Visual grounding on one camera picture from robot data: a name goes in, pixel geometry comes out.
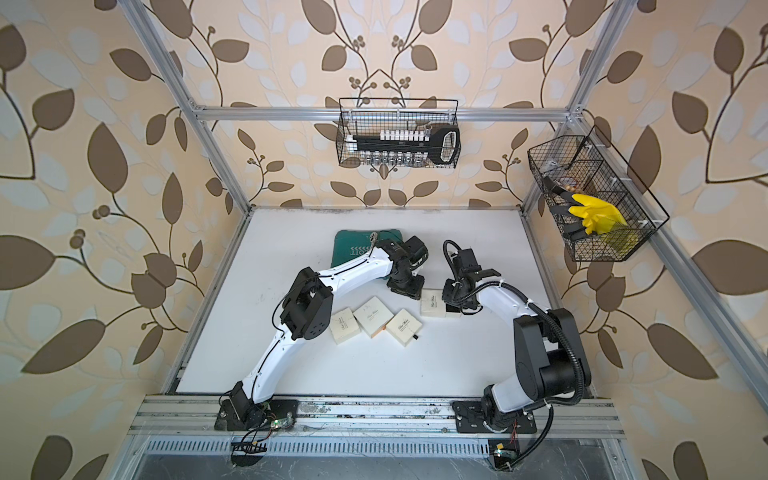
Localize cream jewelry box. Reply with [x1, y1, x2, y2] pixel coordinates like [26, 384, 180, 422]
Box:
[330, 308, 361, 345]
[353, 297, 394, 338]
[420, 289, 447, 318]
[385, 309, 423, 347]

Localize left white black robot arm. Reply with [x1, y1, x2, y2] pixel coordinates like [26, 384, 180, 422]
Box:
[221, 233, 429, 428]

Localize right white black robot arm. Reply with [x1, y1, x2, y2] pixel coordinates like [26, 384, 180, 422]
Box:
[442, 240, 591, 431]

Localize green plastic tool case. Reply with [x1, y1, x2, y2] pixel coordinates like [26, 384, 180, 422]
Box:
[330, 230, 373, 268]

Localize black pliers in basket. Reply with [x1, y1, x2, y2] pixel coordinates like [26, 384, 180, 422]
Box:
[543, 176, 588, 242]

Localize black socket holder tool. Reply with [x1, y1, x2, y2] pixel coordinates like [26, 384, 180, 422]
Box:
[345, 125, 461, 165]

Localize yellow rubber glove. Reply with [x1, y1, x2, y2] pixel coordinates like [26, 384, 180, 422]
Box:
[570, 194, 628, 235]

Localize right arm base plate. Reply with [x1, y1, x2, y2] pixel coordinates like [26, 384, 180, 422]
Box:
[451, 401, 537, 435]

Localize back black wire basket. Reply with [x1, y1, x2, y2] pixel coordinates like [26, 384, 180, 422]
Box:
[335, 96, 462, 169]

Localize black wire basket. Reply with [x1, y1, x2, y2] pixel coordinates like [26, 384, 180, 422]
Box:
[335, 96, 462, 169]
[527, 126, 670, 262]

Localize right black wire basket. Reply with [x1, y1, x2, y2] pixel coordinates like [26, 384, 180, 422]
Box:
[527, 126, 670, 262]

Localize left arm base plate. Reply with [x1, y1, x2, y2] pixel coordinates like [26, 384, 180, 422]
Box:
[214, 397, 299, 431]

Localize aluminium front rail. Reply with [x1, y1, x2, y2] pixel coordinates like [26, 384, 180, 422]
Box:
[128, 395, 626, 440]

